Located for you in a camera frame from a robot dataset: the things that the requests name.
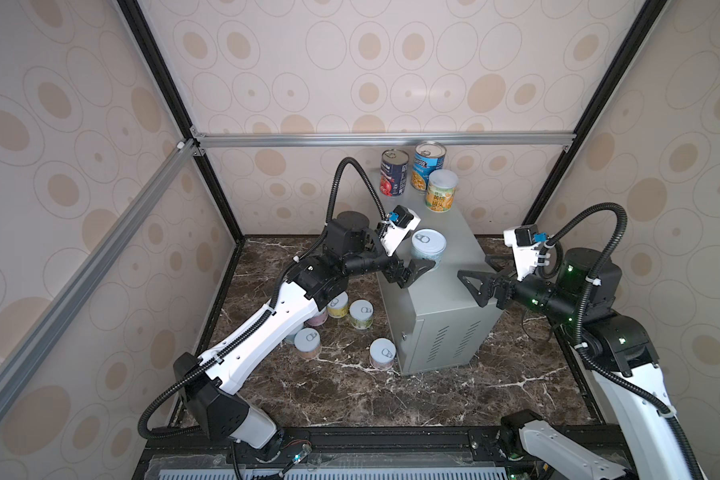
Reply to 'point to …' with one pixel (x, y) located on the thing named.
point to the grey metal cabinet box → (438, 321)
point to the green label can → (361, 313)
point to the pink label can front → (382, 354)
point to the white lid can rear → (338, 308)
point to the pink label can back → (318, 319)
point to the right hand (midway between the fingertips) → (476, 265)
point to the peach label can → (307, 343)
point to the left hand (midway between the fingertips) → (430, 248)
